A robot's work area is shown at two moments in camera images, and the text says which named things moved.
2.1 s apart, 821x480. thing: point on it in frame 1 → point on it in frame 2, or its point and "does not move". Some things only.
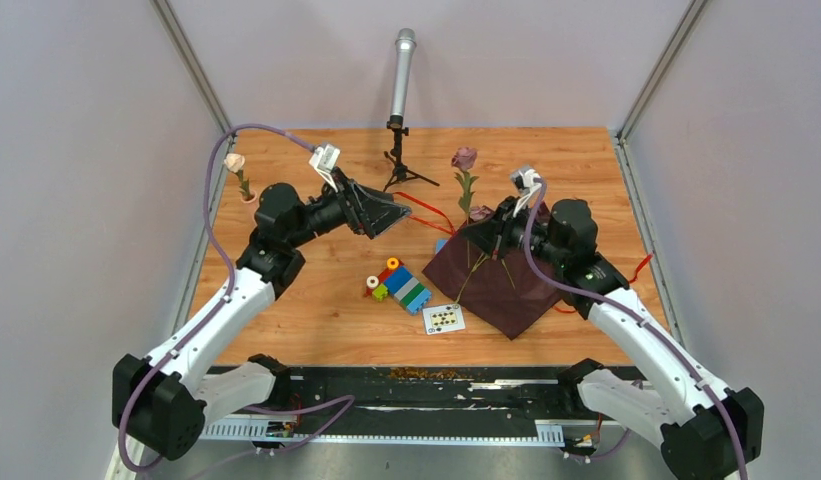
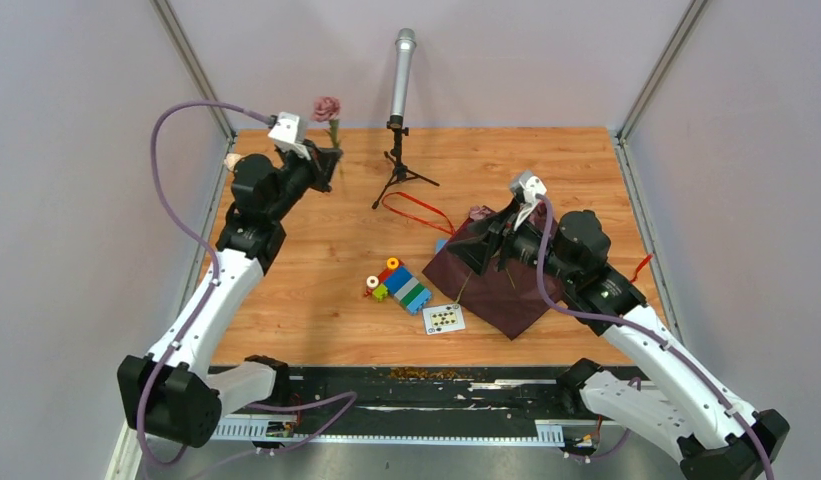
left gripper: (374, 218) → (321, 165)
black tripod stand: (400, 170) does not move
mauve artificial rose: (464, 159) → (327, 109)
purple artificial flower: (480, 213) does not move
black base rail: (433, 392) does not move
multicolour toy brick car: (396, 281) does not move
